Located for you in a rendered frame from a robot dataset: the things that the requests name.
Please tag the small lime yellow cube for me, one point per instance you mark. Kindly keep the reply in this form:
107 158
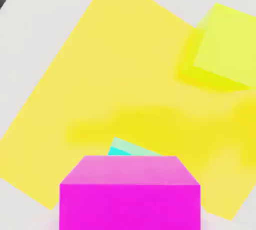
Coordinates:
226 48

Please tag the large yellow box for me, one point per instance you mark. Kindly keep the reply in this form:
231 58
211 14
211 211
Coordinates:
112 70

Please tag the small cyan cube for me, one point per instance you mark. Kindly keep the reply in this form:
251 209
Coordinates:
128 149

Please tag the small magenta cube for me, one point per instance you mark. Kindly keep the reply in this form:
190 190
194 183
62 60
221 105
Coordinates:
130 204

